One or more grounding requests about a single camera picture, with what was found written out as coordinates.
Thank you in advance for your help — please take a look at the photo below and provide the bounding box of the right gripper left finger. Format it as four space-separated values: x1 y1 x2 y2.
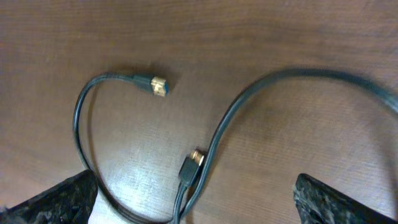
1 170 98 223

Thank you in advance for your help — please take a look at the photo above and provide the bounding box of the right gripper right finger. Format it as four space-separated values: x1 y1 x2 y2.
293 173 397 224

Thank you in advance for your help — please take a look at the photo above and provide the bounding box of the black USB cable thick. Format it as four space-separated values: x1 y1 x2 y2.
172 68 397 223

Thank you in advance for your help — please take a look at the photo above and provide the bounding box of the black USB cable thin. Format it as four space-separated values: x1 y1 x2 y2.
72 72 175 224

